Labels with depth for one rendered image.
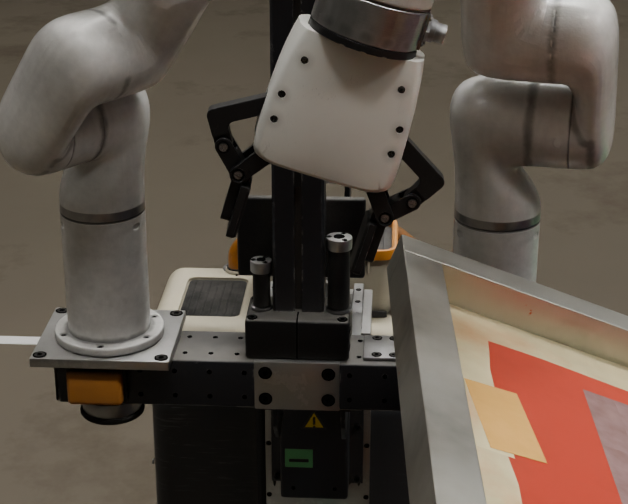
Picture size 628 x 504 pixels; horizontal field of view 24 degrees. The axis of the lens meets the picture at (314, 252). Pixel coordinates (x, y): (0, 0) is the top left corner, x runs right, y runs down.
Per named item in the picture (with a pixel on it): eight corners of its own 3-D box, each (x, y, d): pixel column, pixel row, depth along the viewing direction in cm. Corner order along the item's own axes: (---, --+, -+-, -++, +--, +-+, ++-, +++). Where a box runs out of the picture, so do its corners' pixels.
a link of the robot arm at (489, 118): (453, 197, 166) (459, 60, 160) (570, 207, 163) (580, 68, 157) (438, 227, 158) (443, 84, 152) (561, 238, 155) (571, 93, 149)
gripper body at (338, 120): (437, 28, 101) (387, 174, 105) (296, -16, 100) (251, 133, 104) (444, 55, 94) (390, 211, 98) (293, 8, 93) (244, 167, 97)
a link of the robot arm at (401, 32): (447, 2, 100) (434, 40, 101) (323, -37, 99) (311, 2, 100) (455, 28, 93) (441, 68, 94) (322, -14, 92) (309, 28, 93)
